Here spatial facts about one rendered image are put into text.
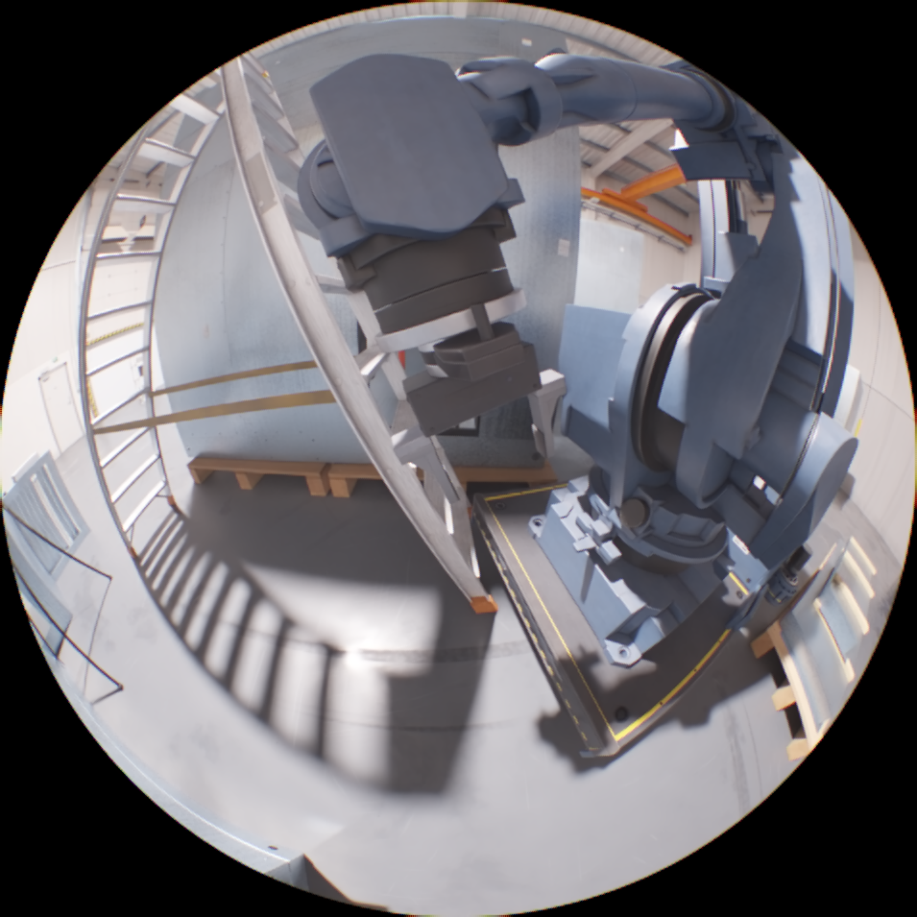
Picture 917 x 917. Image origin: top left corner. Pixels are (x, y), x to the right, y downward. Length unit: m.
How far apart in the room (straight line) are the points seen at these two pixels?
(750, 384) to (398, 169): 0.34
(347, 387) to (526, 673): 1.00
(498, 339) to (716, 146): 0.96
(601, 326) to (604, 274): 4.80
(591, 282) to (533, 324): 4.04
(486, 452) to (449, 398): 1.19
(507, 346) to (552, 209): 1.24
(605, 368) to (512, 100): 0.41
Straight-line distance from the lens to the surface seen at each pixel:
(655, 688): 0.79
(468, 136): 0.21
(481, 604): 1.02
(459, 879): 1.12
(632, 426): 0.42
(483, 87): 0.32
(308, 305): 0.58
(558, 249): 1.35
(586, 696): 0.68
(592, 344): 0.56
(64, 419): 10.23
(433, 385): 0.24
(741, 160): 1.01
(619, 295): 5.35
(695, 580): 0.83
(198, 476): 2.33
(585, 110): 0.43
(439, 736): 0.97
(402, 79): 0.24
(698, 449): 0.36
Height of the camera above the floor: 0.97
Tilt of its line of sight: 32 degrees down
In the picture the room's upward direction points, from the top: 3 degrees clockwise
